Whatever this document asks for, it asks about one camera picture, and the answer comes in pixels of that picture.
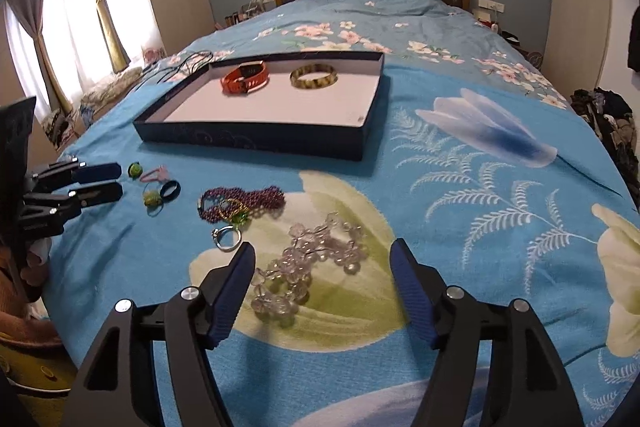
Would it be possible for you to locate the floral cushion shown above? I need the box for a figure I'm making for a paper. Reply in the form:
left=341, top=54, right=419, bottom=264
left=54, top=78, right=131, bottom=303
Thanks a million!
left=80, top=67, right=143, bottom=108

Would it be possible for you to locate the dark hanging garment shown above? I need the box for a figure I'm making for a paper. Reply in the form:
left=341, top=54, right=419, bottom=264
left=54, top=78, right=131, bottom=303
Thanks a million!
left=626, top=4, right=640, bottom=72

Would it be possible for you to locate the dark blue shallow box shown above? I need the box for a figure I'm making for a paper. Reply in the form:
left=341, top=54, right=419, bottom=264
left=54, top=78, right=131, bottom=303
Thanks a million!
left=132, top=52, right=385, bottom=162

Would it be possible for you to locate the blue tulip print blanket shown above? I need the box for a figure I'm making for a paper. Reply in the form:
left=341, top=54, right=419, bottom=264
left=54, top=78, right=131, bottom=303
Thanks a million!
left=42, top=57, right=640, bottom=427

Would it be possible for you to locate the pile of dark clothes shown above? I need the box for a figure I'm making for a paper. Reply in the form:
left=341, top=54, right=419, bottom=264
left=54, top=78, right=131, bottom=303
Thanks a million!
left=570, top=87, right=640, bottom=202

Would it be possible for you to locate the clear crystal bead bracelet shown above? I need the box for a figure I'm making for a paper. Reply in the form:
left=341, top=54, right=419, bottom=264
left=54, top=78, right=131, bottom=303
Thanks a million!
left=251, top=212, right=368, bottom=327

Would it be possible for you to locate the gold ring with green stone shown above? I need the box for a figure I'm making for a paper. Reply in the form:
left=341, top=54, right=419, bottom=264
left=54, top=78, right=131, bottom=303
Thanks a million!
left=217, top=201, right=249, bottom=225

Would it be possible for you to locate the person's left hand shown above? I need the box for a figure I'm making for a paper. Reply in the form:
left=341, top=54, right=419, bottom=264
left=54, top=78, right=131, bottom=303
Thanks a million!
left=20, top=238, right=52, bottom=303

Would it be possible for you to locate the cluster of cosmetic bottles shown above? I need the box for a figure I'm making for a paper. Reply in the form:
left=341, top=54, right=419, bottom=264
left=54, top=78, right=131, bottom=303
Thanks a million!
left=215, top=0, right=276, bottom=30

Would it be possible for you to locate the blue floral duvet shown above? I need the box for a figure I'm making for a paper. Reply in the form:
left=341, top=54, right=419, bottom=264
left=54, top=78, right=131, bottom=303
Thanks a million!
left=165, top=0, right=571, bottom=108

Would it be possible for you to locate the yellow green stone ring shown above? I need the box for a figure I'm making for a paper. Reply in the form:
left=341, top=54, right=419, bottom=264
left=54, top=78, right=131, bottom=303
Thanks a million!
left=142, top=189, right=163, bottom=218

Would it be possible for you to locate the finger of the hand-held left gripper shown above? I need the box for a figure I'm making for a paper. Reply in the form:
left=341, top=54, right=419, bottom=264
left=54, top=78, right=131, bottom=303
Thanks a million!
left=20, top=181, right=124, bottom=225
left=30, top=159, right=122, bottom=188

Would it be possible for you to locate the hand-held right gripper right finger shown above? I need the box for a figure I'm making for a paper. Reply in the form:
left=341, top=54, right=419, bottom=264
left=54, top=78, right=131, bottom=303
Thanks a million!
left=389, top=238, right=586, bottom=427

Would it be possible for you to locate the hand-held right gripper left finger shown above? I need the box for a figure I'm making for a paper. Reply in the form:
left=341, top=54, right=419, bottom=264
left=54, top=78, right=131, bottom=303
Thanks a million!
left=62, top=241, right=257, bottom=427

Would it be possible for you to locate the silver ring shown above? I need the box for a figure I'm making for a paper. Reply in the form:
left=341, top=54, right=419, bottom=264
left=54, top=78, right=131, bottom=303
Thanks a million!
left=211, top=226, right=243, bottom=253

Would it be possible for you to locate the yellow brown bangle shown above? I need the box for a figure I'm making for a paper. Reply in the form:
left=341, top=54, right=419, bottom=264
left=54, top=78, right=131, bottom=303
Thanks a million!
left=290, top=63, right=339, bottom=90

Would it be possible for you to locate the grey curtain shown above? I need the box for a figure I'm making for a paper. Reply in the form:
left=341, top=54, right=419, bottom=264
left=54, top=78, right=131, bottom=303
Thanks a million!
left=4, top=0, right=53, bottom=112

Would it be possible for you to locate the gold curtain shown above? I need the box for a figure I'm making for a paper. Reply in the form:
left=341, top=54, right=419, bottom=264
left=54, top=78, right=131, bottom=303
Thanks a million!
left=65, top=0, right=131, bottom=72

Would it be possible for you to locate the orange smartwatch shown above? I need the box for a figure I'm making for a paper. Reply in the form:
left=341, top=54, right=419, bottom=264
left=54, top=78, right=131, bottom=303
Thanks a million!
left=221, top=61, right=272, bottom=96

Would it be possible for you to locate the black cable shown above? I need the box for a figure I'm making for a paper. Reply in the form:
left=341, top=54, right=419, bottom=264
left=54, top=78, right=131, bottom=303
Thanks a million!
left=142, top=51, right=216, bottom=85

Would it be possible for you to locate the person's yellow clothing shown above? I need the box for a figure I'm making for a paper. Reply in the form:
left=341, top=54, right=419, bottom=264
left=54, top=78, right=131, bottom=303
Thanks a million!
left=0, top=332, right=77, bottom=427

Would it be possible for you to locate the purple beaded bracelet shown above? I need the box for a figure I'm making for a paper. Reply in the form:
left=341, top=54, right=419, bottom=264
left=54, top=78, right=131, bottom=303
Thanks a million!
left=199, top=185, right=287, bottom=224

